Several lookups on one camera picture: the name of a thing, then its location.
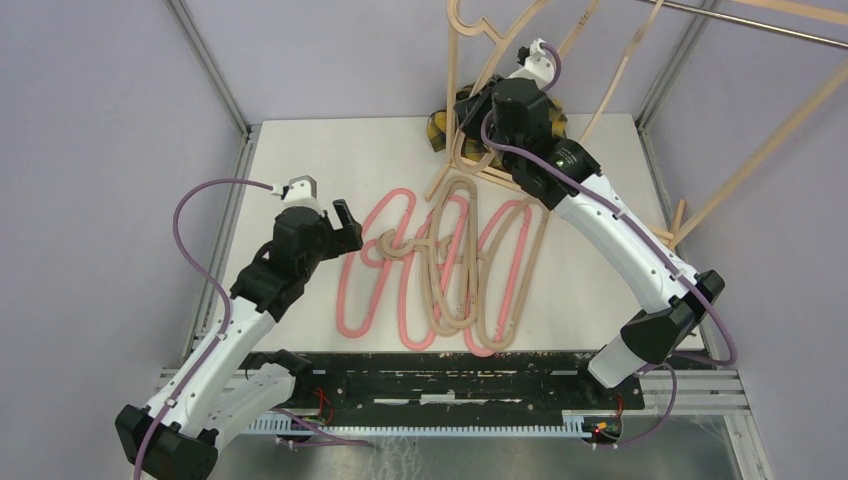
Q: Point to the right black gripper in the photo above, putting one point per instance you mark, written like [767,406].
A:
[471,109]

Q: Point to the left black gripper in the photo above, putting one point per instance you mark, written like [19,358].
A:
[340,240]

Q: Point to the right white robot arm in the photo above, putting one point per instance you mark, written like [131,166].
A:
[673,296]

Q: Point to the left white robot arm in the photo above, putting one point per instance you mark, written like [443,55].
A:
[182,430]

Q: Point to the left pink hanger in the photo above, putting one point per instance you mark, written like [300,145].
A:
[351,282]

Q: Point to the right pink hanger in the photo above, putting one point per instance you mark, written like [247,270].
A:
[507,298]

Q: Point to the metal rack rod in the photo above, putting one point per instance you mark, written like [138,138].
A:
[756,25]

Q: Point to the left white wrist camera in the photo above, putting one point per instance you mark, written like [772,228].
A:
[299,192]

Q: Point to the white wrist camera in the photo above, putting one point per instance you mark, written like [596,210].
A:
[299,192]
[541,63]

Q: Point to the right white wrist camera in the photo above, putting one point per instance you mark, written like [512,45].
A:
[541,63]

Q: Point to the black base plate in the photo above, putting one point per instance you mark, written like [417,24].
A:
[511,389]

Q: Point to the white slotted cable duct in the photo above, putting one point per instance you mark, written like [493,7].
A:
[280,424]

